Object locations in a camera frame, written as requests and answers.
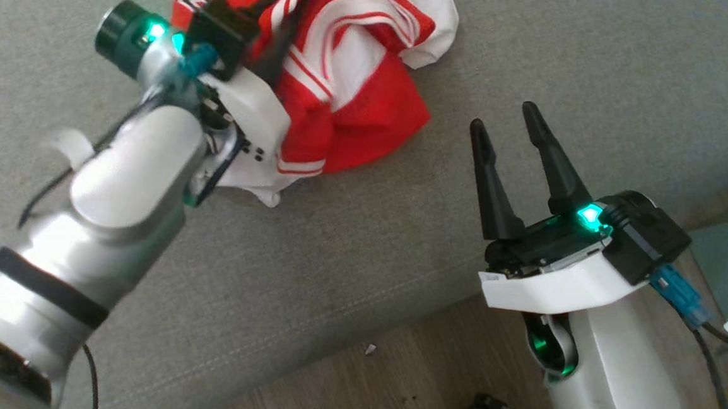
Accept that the left arm cable, teal plug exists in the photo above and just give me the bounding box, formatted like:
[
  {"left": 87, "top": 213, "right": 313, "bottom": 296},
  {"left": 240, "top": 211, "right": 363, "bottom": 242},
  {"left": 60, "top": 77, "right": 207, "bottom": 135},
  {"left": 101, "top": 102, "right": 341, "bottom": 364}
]
[{"left": 18, "top": 32, "right": 221, "bottom": 240}]

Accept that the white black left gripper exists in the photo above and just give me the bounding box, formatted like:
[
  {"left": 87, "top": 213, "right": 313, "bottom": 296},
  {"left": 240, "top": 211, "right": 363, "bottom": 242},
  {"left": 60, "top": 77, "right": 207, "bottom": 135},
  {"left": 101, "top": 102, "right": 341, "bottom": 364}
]
[{"left": 182, "top": 0, "right": 310, "bottom": 213}]

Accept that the red and white jersey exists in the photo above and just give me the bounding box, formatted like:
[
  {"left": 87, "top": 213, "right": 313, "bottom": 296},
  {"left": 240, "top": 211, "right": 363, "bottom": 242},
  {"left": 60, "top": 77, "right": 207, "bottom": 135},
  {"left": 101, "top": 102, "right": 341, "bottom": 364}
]
[{"left": 161, "top": 0, "right": 461, "bottom": 218}]

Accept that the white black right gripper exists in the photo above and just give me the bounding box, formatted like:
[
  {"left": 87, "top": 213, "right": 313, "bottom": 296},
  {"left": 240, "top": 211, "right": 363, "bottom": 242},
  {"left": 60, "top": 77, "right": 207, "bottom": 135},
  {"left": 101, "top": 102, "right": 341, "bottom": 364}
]
[{"left": 457, "top": 97, "right": 656, "bottom": 321}]

